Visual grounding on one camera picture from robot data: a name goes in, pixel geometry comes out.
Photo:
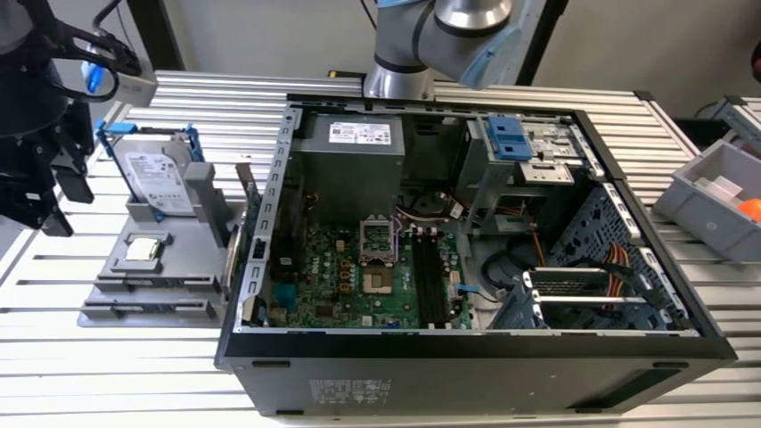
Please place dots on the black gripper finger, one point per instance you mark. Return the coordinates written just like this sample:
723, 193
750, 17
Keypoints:
74, 183
30, 178

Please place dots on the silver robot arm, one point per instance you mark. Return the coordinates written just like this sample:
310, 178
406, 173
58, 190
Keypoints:
404, 44

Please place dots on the hard disk in blue carrier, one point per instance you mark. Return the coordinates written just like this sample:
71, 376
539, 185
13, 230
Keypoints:
151, 174

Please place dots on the silver CPU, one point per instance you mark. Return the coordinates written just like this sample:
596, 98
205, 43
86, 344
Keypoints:
143, 249

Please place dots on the grey parts rack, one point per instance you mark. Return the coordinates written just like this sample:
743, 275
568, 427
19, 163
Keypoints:
191, 249

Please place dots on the blue video port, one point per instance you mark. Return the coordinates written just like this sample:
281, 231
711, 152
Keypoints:
286, 296

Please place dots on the grey power supply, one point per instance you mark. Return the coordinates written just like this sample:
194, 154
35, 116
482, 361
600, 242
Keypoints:
351, 178

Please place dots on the green motherboard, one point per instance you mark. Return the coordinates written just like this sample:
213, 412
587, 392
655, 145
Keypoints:
324, 285

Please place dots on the yellow black connector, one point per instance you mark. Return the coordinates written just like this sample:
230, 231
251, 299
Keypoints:
336, 73

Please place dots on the CPU socket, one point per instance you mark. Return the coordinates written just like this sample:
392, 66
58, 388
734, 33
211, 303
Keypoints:
379, 281

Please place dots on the grey metal drive cage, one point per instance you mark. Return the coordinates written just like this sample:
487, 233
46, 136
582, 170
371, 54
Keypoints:
488, 187

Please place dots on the black PC case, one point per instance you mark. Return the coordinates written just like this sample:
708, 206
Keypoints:
416, 383

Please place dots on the grey plastic bin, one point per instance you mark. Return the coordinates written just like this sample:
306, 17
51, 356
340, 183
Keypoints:
708, 223

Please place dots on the white block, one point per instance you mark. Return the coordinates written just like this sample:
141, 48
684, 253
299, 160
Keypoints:
723, 187

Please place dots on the grey metal box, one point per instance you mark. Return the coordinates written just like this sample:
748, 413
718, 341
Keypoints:
740, 116

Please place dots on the orange ball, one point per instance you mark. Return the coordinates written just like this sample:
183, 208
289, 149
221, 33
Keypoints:
751, 209

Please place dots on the black frame post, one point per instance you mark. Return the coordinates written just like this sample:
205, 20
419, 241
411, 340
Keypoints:
544, 44
163, 35

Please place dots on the blue plastic drive bracket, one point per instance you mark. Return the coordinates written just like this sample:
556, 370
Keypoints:
506, 138

